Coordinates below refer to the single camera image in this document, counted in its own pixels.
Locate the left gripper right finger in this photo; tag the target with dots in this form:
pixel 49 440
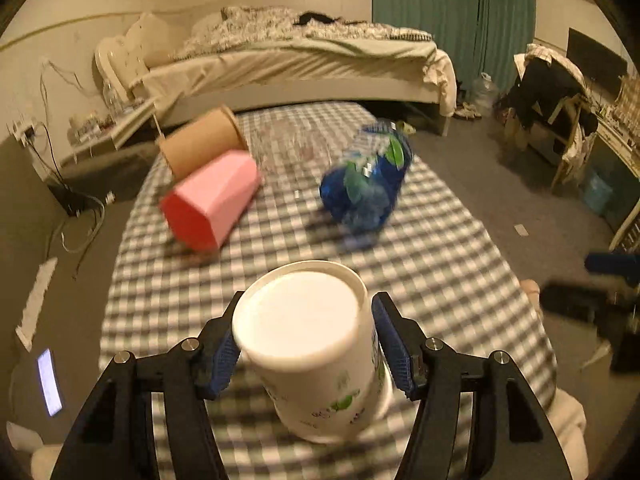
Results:
pixel 511 436

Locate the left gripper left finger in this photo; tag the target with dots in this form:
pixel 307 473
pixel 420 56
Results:
pixel 113 437

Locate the white paper cup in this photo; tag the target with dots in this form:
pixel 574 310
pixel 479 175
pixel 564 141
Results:
pixel 307 331

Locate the white cup on sofa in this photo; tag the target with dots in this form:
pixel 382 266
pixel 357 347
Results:
pixel 23 439

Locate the pink hexagonal cup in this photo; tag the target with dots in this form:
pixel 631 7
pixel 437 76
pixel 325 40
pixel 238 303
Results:
pixel 202 210

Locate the brown paper cup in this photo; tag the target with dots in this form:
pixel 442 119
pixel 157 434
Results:
pixel 197 143

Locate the clear plastic cup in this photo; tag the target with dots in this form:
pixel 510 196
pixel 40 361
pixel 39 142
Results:
pixel 282 149

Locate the lit smartphone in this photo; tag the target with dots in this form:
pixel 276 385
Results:
pixel 49 385

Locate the white folded paper towel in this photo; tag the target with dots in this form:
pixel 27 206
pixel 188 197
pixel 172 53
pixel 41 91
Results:
pixel 25 331

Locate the checkered tablecloth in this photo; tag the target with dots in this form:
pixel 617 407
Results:
pixel 433 257

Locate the chair with clothes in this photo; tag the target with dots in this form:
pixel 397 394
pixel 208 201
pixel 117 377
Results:
pixel 550 93

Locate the grey sofa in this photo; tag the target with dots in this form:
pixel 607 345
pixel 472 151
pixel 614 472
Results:
pixel 36 228

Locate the black television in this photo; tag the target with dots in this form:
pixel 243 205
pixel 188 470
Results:
pixel 599 64

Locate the large clear water jug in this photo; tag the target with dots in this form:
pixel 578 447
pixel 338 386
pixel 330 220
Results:
pixel 484 93

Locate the blue plastic water bottle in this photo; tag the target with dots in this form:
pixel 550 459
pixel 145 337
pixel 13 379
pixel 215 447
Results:
pixel 361 190

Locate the green slipper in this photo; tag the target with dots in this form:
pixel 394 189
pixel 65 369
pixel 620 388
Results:
pixel 408 129

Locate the white nightstand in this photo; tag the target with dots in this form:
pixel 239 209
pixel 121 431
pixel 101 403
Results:
pixel 99 136

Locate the green curtain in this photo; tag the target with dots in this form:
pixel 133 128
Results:
pixel 480 36

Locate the white bed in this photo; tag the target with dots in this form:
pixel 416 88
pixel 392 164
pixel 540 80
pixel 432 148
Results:
pixel 249 79

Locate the white pillow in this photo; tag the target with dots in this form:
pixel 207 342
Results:
pixel 153 41

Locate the patterned duvet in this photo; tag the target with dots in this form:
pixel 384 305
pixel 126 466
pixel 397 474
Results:
pixel 239 28

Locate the wall power socket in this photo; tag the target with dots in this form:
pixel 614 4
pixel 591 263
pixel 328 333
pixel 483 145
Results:
pixel 23 130

